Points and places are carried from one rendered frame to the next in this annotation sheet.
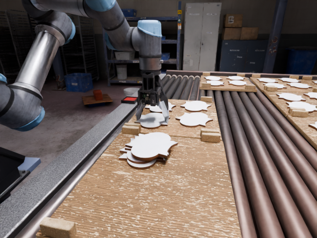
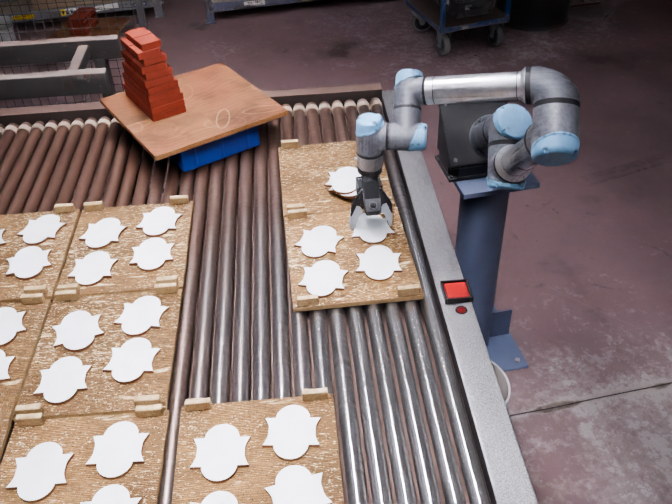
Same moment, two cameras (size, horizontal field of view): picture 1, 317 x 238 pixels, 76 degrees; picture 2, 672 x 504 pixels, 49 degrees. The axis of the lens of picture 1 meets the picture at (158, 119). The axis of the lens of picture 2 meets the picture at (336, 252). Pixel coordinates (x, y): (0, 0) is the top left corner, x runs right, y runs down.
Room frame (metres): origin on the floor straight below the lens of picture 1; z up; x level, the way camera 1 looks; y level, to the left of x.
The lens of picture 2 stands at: (2.38, -0.54, 2.26)
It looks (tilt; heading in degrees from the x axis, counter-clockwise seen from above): 39 degrees down; 165
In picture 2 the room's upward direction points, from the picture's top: 3 degrees counter-clockwise
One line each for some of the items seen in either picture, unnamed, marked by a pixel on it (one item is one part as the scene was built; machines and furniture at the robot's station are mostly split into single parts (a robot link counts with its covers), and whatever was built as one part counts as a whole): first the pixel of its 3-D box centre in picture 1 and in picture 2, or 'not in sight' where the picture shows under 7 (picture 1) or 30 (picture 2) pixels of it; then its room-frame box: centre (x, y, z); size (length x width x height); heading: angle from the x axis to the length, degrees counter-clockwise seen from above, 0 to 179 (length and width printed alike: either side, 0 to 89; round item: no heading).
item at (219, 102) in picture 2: not in sight; (192, 106); (-0.04, -0.39, 1.03); 0.50 x 0.50 x 0.02; 18
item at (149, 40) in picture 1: (148, 38); (370, 135); (0.71, 0.03, 1.24); 0.09 x 0.08 x 0.11; 66
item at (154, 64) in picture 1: (151, 63); (368, 160); (0.71, 0.02, 1.16); 0.08 x 0.08 x 0.05
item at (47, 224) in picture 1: (58, 228); not in sight; (0.25, 0.17, 0.95); 0.06 x 0.02 x 0.03; 79
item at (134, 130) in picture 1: (130, 130); not in sight; (0.63, 0.10, 0.95); 0.06 x 0.02 x 0.03; 79
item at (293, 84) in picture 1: (282, 83); (72, 493); (1.39, -0.85, 0.94); 0.41 x 0.35 x 0.04; 167
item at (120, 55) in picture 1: (125, 55); not in sight; (5.45, 0.86, 0.74); 0.44 x 0.36 x 0.20; 71
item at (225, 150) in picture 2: not in sight; (201, 129); (0.02, -0.37, 0.97); 0.31 x 0.31 x 0.10; 18
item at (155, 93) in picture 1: (150, 87); (369, 183); (0.71, 0.03, 1.08); 0.09 x 0.08 x 0.12; 169
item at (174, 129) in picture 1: (175, 115); (349, 255); (0.82, -0.07, 0.93); 0.41 x 0.35 x 0.02; 169
